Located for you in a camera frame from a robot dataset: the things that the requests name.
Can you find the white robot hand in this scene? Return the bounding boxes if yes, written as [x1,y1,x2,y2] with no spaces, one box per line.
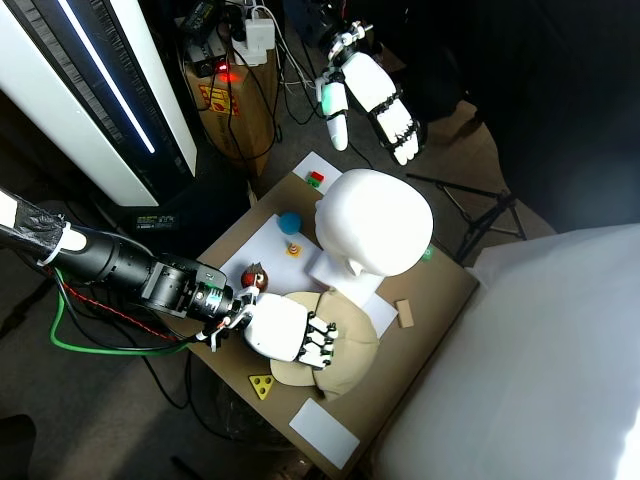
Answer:
[314,51,427,167]
[242,292,341,372]

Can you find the beige baseball cap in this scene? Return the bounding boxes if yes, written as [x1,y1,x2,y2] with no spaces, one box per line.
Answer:
[269,289,382,402]

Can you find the white mannequin head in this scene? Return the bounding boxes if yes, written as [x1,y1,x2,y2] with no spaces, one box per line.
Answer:
[304,168,435,312]

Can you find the red strawberry toy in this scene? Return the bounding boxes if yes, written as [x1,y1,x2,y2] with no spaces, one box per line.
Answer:
[240,262,270,292]

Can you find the yellow cheese wedge toy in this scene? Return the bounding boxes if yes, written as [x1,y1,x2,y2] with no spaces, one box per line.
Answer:
[248,373,278,402]

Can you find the large white paper sheet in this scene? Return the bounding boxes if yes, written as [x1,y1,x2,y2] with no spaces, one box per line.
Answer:
[219,214,400,341]

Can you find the small white paper sheet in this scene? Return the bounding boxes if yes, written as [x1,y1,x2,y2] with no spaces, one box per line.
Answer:
[292,151,345,197]

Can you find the blue ball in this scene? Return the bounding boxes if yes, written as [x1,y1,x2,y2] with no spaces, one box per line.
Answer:
[278,211,303,236]

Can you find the white power adapter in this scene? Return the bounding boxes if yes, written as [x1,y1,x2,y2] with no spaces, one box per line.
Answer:
[244,17,276,52]

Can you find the white rectangular card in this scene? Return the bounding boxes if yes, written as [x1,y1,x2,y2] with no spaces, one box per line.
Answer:
[288,397,362,471]

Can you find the white power strip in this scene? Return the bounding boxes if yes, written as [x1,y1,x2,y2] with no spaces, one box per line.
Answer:
[230,0,277,67]

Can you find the brown cardboard box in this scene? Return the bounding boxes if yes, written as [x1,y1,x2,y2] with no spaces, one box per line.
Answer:
[182,49,280,177]

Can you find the plain wooden block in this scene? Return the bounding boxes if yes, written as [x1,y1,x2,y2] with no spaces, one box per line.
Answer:
[393,298,416,329]

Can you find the black tripod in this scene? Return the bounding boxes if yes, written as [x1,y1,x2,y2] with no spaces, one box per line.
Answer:
[406,172,529,262]

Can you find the black device with red light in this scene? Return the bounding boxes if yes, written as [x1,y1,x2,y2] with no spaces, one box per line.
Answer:
[184,33,237,80]

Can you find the black box with label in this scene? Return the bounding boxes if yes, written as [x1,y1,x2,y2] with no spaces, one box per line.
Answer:
[117,172,252,247]

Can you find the black power brick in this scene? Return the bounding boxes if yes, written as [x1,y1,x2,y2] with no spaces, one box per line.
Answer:
[178,0,227,32]

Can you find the white cloth sheet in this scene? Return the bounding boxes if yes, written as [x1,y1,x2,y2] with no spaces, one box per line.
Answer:
[373,222,640,480]

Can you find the white tower with light strip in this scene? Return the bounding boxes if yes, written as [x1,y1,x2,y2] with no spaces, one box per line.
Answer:
[0,0,199,209]

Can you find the white charger cable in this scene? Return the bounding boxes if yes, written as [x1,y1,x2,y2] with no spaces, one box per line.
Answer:
[273,29,324,92]

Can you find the red braided cable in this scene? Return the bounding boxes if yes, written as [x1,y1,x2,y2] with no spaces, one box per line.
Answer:
[49,269,182,345]

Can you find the green cable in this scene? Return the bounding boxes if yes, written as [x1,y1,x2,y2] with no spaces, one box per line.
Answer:
[48,267,204,357]

